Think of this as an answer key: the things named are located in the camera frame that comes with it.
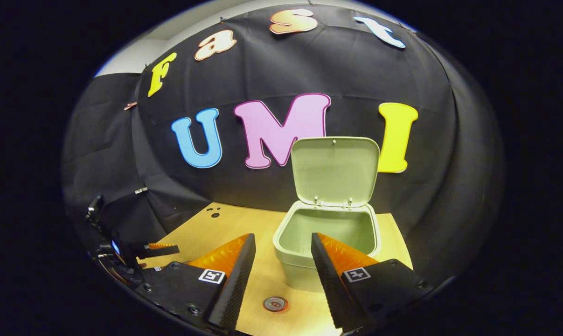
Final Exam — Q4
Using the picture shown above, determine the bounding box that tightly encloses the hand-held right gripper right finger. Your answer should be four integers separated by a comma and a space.
311, 232, 434, 334

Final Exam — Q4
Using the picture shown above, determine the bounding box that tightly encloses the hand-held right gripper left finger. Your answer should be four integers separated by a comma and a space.
139, 233, 257, 333

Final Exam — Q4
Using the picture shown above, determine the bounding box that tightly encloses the red pop can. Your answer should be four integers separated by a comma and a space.
263, 296, 289, 313

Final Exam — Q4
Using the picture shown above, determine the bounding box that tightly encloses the light green garbage bin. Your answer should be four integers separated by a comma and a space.
272, 136, 382, 294

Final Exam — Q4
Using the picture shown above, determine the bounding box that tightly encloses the wooden desktop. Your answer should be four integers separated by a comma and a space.
139, 202, 413, 336

